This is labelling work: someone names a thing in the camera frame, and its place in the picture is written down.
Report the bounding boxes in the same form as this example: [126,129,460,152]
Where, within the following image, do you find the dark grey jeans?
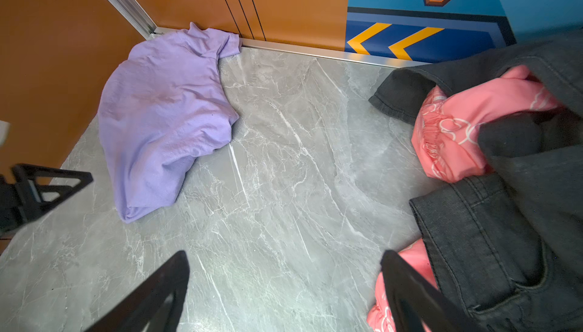
[367,28,583,332]

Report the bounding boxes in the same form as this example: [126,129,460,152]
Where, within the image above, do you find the lilac purple t-shirt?
[97,25,241,223]

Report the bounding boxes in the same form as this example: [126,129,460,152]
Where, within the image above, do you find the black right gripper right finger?
[380,250,482,331]

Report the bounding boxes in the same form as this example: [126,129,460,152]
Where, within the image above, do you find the pink patterned cloth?
[366,65,566,332]

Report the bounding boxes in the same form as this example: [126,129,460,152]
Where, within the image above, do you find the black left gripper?
[0,163,94,234]

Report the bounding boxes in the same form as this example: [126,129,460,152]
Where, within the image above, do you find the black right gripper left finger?
[88,250,190,331]

